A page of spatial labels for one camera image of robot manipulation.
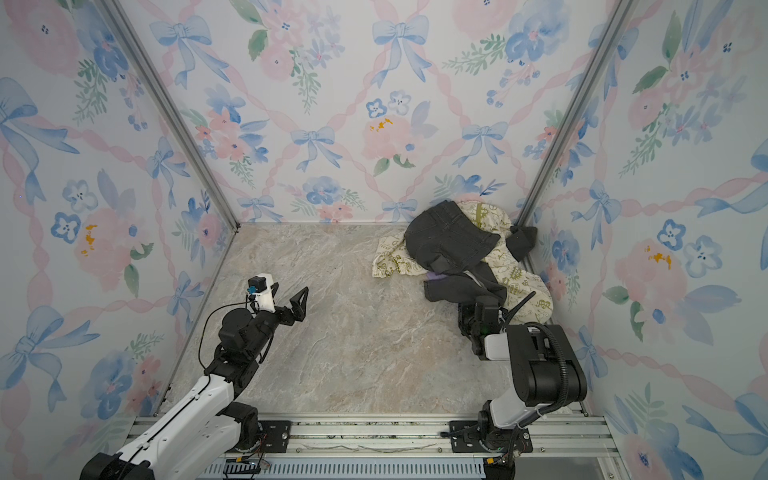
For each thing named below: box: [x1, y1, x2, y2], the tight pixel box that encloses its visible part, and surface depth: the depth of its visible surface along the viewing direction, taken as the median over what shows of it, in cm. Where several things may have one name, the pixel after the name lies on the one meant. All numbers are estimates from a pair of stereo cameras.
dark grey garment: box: [404, 200, 538, 304], surface depth 104 cm
